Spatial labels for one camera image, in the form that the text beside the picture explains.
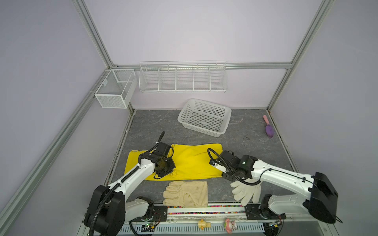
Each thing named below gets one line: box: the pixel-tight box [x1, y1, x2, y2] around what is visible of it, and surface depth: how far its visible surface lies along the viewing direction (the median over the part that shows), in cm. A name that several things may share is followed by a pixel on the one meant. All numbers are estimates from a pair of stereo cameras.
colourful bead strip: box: [167, 205, 247, 215], surface depth 77 cm
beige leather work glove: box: [162, 180, 209, 208], surface depth 81 cm
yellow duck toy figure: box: [197, 218, 212, 231], surface depth 69 cm
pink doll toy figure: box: [223, 218, 238, 235], surface depth 69 cm
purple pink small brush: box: [262, 114, 275, 139], surface depth 108 cm
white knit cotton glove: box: [230, 180, 262, 207], surface depth 81 cm
